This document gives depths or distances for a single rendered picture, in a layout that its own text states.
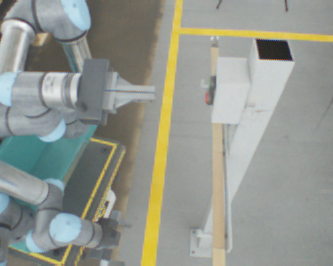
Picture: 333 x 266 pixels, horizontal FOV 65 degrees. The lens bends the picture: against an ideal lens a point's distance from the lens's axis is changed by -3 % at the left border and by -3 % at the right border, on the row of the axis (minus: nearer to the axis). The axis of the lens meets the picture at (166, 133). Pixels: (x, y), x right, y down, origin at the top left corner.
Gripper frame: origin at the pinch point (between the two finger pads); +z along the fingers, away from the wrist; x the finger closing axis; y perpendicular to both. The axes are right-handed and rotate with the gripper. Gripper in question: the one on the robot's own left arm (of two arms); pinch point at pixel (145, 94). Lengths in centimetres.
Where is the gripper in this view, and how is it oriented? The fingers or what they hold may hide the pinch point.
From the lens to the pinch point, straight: 56.0
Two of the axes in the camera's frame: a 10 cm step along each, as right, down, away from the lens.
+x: 0.7, -9.7, 2.2
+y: -0.6, -2.3, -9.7
